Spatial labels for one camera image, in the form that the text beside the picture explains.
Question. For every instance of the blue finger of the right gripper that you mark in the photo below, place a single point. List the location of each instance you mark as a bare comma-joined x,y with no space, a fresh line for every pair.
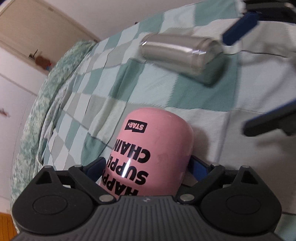
240,28
282,118

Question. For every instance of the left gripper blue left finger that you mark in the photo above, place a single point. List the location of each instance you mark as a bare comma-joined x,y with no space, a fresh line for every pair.
85,178

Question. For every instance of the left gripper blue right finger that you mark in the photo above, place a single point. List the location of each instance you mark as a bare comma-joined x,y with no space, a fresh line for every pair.
206,176

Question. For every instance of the pink steel cup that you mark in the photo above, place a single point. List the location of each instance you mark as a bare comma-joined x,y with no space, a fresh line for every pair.
150,155

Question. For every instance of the silver steel cup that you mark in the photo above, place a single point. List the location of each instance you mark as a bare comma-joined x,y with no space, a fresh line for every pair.
199,58

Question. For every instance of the green floral quilt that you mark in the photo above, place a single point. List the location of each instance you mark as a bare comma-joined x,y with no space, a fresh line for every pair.
40,120

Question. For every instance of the orange wooden headboard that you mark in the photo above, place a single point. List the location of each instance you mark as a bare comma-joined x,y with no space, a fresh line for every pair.
7,228

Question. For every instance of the checkered green bed sheet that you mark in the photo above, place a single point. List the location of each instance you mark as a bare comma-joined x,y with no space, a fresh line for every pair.
113,80

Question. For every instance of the white wardrobe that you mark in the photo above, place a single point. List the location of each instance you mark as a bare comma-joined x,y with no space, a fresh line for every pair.
20,84

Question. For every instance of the beige wooden door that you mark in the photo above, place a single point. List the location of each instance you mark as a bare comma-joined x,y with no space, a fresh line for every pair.
27,26

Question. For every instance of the brown plush toy on handle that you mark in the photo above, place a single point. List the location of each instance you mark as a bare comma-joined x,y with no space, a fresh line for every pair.
44,63

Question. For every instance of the black door handle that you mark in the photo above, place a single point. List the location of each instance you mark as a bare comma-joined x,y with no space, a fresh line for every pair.
32,56

